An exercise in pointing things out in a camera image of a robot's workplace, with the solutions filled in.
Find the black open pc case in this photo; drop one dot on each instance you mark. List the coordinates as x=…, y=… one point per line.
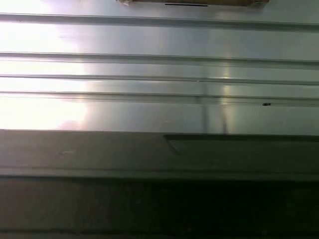
x=99, y=154

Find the brown square base plate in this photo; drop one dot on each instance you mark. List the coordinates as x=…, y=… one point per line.
x=149, y=1

